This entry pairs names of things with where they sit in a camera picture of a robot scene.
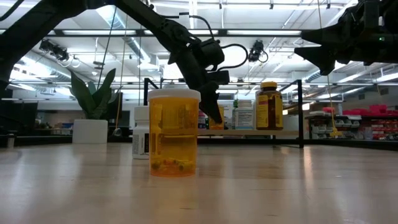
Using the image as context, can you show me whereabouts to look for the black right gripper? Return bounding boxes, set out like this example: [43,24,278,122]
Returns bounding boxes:
[294,0,398,76]

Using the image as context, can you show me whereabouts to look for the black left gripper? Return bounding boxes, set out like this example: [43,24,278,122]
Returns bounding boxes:
[169,39,231,124]

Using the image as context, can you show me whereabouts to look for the orange pill vial white cap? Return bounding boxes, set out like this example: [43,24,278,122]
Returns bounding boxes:
[207,105,225,131]
[147,88,201,178]

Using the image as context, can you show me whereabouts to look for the small white bottle blue label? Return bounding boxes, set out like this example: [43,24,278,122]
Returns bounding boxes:
[233,99,255,130]

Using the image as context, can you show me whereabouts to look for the amber bottle yellow cap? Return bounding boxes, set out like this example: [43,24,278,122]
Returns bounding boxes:
[255,81,284,131]

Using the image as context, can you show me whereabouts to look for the small white bottle dark label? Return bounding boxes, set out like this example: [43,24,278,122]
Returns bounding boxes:
[131,105,150,161]

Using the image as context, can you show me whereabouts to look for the black overhead crossbar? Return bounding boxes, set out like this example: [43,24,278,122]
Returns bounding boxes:
[0,29,304,37]

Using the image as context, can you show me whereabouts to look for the red storage bin rack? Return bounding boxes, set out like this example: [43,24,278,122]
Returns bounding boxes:
[306,103,398,141]

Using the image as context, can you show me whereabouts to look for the green plant in white pot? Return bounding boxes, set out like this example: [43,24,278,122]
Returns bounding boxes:
[68,67,124,144]

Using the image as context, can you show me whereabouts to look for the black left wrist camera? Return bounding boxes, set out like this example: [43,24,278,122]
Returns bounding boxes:
[198,39,225,67]

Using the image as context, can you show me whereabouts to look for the black left wrist camera cable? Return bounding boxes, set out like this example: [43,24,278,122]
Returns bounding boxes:
[214,42,249,72]

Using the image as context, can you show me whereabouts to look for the wooden shelf black metal frame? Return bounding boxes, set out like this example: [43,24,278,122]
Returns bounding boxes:
[144,77,305,149]

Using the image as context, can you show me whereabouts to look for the black hanging camera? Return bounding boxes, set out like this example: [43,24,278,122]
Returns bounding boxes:
[39,39,81,68]
[248,39,269,63]

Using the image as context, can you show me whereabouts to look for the hanging cord yellow weight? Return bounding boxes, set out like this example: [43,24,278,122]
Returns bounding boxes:
[326,73,343,138]

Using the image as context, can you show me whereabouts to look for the thin hanging cord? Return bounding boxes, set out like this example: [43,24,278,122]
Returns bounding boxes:
[113,14,129,138]

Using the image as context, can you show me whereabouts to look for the black aluminium table frame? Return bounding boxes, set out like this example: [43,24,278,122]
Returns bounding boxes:
[0,133,398,152]

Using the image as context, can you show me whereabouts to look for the black hanging cable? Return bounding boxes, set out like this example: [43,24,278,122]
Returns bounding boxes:
[97,4,118,90]

